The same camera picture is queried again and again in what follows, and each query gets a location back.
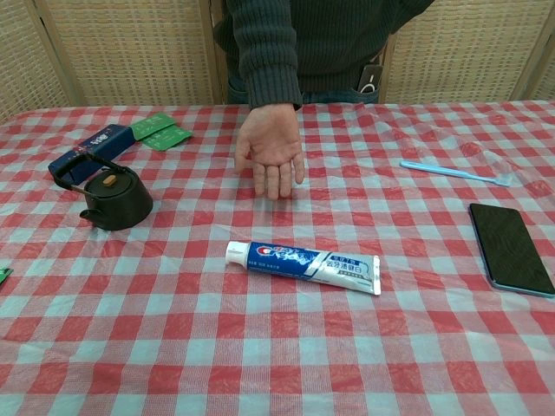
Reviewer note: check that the person's open bare hand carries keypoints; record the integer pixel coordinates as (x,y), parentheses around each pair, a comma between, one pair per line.
(271,138)

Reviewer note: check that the person's dark knit sleeve forearm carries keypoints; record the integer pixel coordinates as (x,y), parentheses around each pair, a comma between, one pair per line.
(269,56)

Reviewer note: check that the person's dark sweater torso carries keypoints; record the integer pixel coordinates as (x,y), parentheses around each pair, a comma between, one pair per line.
(338,43)

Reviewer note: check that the blue white toothpaste tube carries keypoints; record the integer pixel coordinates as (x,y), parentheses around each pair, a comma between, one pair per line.
(303,265)

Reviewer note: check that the green tea sachet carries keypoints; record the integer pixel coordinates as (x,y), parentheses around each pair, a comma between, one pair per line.
(167,138)
(152,125)

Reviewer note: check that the phone in trouser pocket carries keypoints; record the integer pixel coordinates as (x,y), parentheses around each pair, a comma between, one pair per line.
(370,79)

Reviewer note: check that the black cast iron teapot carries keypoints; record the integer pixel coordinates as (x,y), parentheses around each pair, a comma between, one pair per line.
(115,197)

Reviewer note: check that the woven rattan folding screen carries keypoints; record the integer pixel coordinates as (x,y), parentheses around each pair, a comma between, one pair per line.
(121,52)

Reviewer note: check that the dark blue printed box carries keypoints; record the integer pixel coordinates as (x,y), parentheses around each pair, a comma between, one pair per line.
(93,149)

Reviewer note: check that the light blue toothbrush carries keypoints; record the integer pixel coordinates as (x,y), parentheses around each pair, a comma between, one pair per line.
(451,172)

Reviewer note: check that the red white checkered tablecloth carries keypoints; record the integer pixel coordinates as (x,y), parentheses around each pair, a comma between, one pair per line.
(277,338)

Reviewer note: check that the black smartphone with blue edge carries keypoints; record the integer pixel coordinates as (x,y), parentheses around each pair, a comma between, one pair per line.
(509,249)

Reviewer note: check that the green packet corner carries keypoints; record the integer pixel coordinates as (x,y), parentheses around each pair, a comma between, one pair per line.
(3,275)

